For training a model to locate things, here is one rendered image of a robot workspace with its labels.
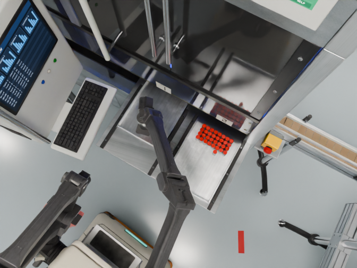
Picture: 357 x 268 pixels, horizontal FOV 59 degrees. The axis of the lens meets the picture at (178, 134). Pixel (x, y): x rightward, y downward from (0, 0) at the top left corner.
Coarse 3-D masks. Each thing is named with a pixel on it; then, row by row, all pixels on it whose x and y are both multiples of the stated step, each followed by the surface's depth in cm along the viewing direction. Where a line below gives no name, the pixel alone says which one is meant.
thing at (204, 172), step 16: (192, 128) 163; (192, 144) 163; (240, 144) 160; (176, 160) 161; (192, 160) 161; (208, 160) 161; (224, 160) 161; (192, 176) 158; (208, 176) 159; (192, 192) 153; (208, 192) 156
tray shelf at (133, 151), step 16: (144, 80) 172; (128, 96) 170; (192, 112) 168; (224, 128) 165; (96, 144) 163; (112, 144) 163; (128, 144) 163; (144, 144) 163; (176, 144) 163; (128, 160) 161; (144, 160) 161; (240, 160) 161; (224, 192) 157
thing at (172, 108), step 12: (144, 84) 168; (144, 96) 169; (156, 96) 170; (168, 96) 170; (132, 108) 168; (156, 108) 168; (168, 108) 168; (180, 108) 168; (120, 120) 162; (132, 120) 166; (168, 120) 166; (132, 132) 164; (168, 132) 164
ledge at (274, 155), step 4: (264, 136) 164; (260, 140) 164; (284, 140) 164; (256, 144) 163; (260, 144) 163; (280, 144) 163; (256, 148) 164; (280, 148) 163; (264, 152) 163; (272, 152) 162; (276, 152) 162; (272, 156) 162; (276, 156) 162
